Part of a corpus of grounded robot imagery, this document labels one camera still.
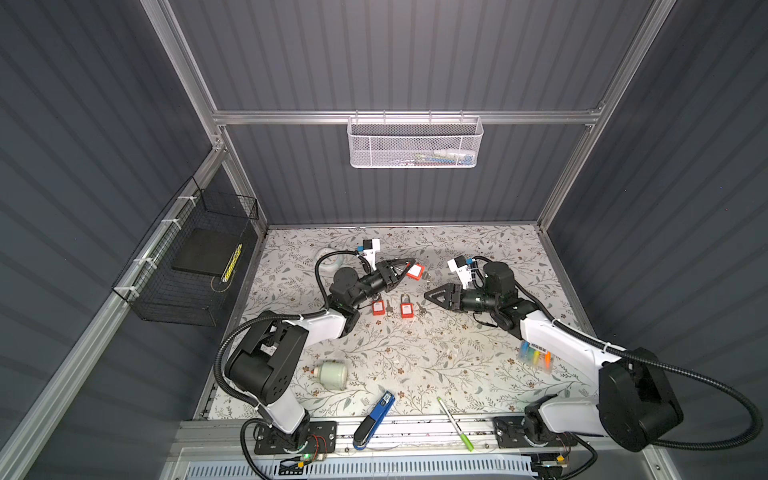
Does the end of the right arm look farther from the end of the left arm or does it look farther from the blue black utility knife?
the blue black utility knife

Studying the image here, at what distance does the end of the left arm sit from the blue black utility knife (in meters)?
0.29

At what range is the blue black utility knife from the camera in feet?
2.33

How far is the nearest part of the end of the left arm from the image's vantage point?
735mm
